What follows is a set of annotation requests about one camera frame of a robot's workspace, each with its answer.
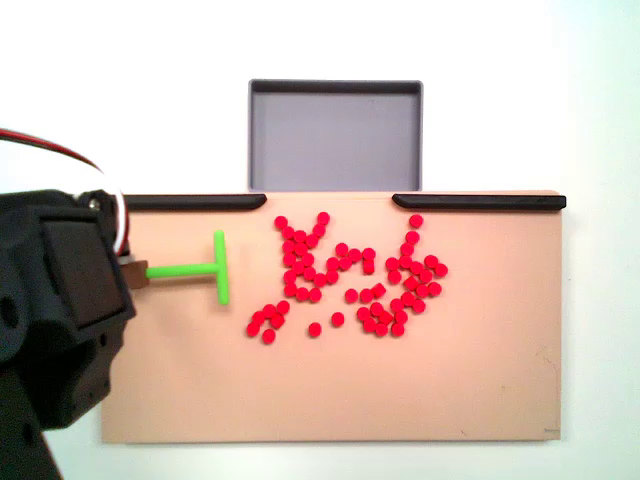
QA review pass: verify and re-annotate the green T pusher brown block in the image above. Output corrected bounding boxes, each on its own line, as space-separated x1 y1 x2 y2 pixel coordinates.
119 229 232 306

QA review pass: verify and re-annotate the black foam bumper strip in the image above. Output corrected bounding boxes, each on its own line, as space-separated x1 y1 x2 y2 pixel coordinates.
124 194 268 212
392 193 568 216

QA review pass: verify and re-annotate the grey rectangular tray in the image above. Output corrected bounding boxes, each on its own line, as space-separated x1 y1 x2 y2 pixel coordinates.
247 78 425 192

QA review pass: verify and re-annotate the beige flat board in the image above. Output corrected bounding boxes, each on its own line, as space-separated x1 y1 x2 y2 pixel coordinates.
101 189 564 445

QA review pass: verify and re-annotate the red white servo cable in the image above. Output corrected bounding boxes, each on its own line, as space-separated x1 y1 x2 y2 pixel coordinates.
0 127 132 256

